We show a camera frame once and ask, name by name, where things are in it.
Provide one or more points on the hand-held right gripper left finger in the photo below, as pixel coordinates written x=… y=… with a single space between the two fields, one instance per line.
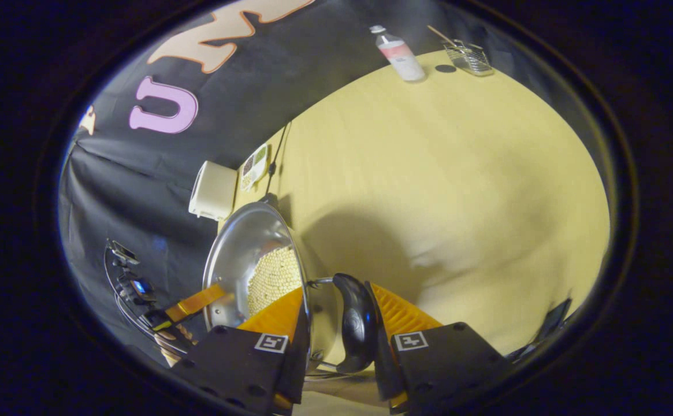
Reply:
x=296 y=375

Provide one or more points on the black backdrop cloth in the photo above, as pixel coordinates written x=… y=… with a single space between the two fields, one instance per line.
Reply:
x=140 y=190

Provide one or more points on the white toaster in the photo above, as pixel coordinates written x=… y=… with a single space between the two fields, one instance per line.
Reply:
x=215 y=190

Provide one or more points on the wooden stick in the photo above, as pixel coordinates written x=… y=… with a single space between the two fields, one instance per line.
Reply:
x=440 y=34

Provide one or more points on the white divided dish with beans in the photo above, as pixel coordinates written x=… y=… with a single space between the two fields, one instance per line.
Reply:
x=254 y=166

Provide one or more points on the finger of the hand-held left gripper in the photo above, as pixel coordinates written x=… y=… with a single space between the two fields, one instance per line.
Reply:
x=197 y=301

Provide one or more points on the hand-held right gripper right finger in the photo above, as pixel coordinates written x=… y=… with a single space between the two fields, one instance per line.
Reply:
x=385 y=375

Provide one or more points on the dark flat object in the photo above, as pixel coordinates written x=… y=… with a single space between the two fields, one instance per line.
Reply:
x=553 y=323

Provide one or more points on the small black bottle cap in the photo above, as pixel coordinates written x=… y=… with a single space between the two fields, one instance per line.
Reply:
x=445 y=68

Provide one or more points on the clear bottle with pink label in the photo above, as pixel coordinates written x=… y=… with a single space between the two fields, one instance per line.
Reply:
x=402 y=58

